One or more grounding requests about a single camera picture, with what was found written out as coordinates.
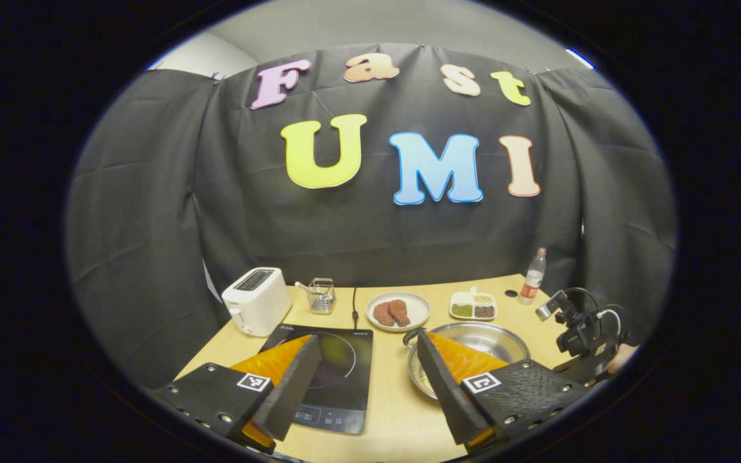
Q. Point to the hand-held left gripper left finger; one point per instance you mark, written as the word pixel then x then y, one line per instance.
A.
pixel 293 392

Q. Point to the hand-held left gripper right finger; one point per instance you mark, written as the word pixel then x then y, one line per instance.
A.
pixel 451 399

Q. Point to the black induction cooktop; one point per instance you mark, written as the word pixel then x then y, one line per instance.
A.
pixel 345 399

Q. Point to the stainless steel pot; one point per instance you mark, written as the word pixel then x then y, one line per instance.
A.
pixel 493 341

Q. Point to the clear plastic water bottle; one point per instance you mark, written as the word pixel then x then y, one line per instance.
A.
pixel 531 283

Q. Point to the heap of green mung beans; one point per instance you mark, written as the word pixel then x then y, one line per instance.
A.
pixel 462 310

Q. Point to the heap of dark red beans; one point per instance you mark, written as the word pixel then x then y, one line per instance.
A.
pixel 484 312

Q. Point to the round white plate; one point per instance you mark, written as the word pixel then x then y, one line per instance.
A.
pixel 419 308

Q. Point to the white toaster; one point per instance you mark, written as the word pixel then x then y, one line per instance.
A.
pixel 255 302

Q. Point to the brown meat piece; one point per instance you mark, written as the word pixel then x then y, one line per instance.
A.
pixel 383 315
pixel 401 312

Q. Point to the white divided dish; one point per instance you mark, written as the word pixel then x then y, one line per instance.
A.
pixel 462 297

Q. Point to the small heap of soybeans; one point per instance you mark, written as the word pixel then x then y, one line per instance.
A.
pixel 483 299

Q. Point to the pink utensil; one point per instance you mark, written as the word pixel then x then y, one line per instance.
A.
pixel 303 287

